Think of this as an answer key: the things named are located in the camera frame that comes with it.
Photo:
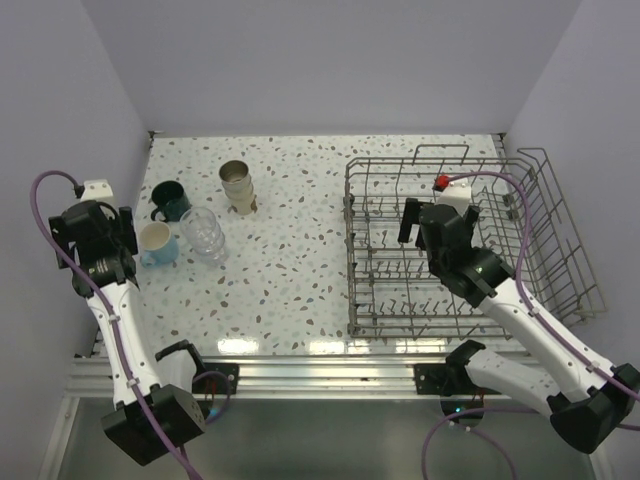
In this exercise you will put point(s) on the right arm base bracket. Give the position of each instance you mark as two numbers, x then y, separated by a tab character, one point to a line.
431	379

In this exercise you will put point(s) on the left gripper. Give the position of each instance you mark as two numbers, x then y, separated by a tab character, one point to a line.
121	228

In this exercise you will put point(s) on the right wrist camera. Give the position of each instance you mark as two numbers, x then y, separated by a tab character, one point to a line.
456	194

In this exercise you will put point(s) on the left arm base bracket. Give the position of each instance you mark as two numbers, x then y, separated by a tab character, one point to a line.
218	379

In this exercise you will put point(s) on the light blue mug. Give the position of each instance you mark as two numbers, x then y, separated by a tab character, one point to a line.
158	245

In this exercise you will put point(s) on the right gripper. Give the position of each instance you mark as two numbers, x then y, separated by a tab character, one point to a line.
410	217

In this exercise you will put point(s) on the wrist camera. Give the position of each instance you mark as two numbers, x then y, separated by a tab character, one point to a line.
456	194
98	190

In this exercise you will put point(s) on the dark teal mug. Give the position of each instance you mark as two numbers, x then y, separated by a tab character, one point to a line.
170	200

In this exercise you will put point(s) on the aluminium mounting rail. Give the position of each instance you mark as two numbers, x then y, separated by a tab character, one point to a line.
333	377

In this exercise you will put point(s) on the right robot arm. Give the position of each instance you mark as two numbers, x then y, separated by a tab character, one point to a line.
584	395

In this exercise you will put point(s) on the clear glass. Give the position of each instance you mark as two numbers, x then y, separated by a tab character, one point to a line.
202	230
212	254

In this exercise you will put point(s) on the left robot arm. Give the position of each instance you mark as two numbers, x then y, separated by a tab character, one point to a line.
152	392

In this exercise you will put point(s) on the grey wire dish rack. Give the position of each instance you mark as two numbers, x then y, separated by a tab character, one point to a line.
524	218

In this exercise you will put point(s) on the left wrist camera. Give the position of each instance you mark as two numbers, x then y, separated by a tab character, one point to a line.
98	190

